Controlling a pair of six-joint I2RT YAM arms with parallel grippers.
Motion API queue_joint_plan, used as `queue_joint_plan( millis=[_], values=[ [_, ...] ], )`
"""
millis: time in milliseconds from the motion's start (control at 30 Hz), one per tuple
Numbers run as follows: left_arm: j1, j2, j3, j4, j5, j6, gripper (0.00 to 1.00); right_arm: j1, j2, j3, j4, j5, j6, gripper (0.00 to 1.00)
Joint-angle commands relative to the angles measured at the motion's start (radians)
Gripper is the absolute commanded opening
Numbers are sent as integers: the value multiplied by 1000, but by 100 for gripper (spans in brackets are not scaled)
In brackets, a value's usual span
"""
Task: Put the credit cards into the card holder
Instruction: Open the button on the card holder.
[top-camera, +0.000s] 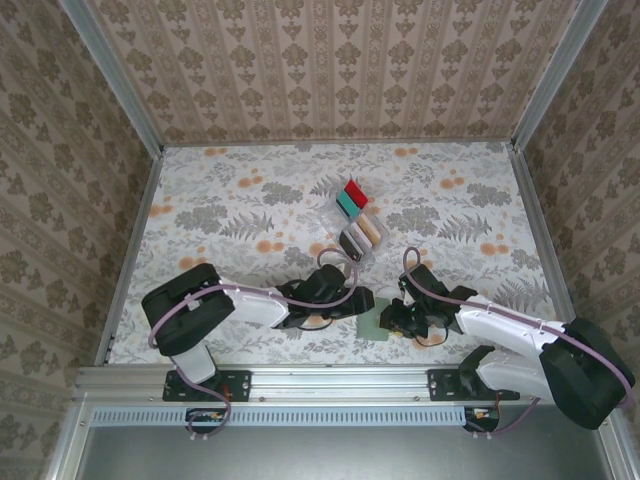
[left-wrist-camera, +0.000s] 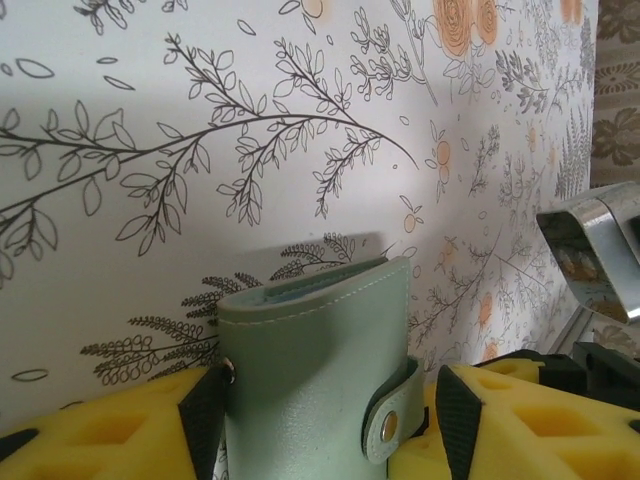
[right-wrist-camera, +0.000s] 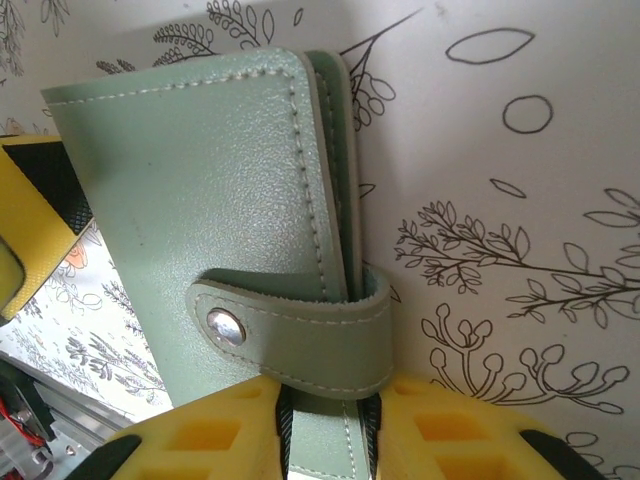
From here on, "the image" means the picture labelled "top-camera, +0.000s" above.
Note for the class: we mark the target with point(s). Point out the green leather card holder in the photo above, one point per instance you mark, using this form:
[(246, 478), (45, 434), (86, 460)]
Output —
[(370, 326)]

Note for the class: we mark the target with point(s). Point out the clear acrylic card stand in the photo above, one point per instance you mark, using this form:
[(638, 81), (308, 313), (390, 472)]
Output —
[(330, 222)]

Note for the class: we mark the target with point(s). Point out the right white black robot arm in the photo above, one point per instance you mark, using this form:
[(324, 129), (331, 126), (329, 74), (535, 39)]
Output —
[(500, 330)]

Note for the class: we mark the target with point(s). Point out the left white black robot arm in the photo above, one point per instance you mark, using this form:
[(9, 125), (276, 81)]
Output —
[(250, 311)]

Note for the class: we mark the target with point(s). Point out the tan striped plastic card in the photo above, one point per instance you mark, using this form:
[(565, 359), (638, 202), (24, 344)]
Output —
[(371, 227)]

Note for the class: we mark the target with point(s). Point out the teal plastic card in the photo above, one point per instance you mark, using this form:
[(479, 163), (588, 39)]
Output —
[(348, 205)]

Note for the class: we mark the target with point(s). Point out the red plastic card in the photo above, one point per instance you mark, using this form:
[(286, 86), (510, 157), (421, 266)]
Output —
[(356, 192)]

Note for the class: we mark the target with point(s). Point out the aluminium front beam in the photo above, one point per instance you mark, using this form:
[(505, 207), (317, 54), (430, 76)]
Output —
[(340, 382)]

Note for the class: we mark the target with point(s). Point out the floral patterned table cover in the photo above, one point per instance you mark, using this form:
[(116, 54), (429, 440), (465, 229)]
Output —
[(225, 175)]

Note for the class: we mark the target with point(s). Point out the grey metal panel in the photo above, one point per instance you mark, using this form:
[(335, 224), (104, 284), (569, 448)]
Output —
[(325, 455)]

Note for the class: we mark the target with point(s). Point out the aluminium table side rail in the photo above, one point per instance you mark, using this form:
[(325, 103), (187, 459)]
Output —
[(131, 255), (547, 250)]

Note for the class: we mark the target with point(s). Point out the aluminium lower frame rail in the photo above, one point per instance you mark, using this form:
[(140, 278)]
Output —
[(612, 445), (67, 440)]

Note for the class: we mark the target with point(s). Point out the aluminium frame post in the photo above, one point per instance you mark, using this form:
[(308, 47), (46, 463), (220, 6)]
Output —
[(556, 75), (114, 75)]

